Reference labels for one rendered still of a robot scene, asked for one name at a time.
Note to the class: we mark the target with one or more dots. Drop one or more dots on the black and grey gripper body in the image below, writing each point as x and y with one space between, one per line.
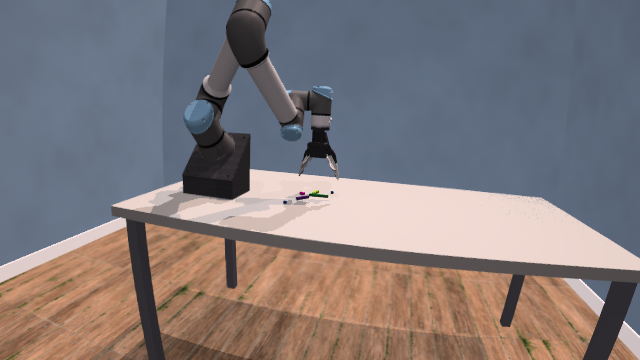
318 148

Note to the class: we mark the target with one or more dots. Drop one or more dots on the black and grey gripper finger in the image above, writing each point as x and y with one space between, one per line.
333 162
305 163

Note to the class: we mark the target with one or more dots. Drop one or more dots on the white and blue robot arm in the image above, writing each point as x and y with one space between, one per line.
245 32

